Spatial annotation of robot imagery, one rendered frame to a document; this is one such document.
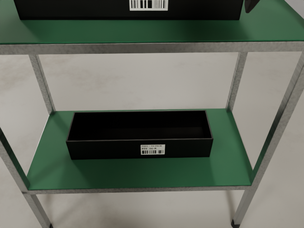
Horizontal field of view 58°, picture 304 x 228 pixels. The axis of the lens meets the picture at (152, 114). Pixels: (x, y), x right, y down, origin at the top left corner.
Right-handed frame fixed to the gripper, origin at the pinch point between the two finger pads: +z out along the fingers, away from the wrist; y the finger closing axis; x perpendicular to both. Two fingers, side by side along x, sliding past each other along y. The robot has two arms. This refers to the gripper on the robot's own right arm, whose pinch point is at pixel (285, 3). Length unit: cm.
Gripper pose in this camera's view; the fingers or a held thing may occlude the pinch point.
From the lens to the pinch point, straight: 38.6
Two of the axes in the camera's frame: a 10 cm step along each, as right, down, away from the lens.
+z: 0.0, 3.6, 9.3
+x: 0.1, 9.3, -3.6
